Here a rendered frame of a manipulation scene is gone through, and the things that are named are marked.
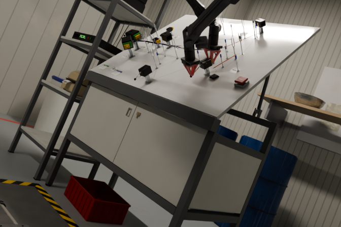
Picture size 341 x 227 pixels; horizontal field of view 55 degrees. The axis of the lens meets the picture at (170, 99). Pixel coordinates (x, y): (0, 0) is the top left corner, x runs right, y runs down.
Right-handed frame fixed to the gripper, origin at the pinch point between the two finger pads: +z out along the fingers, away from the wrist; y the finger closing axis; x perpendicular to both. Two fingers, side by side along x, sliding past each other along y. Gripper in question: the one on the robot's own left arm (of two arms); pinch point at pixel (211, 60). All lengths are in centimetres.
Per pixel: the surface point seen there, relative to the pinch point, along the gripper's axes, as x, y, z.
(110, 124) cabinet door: 45, 37, 46
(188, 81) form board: 12.2, 4.2, 12.2
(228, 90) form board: 6.6, -23.0, 10.4
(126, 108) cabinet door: 38, 31, 34
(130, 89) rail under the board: 36, 29, 22
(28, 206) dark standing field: 98, 32, 84
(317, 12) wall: -273, 113, -14
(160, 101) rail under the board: 31.7, 2.1, 20.7
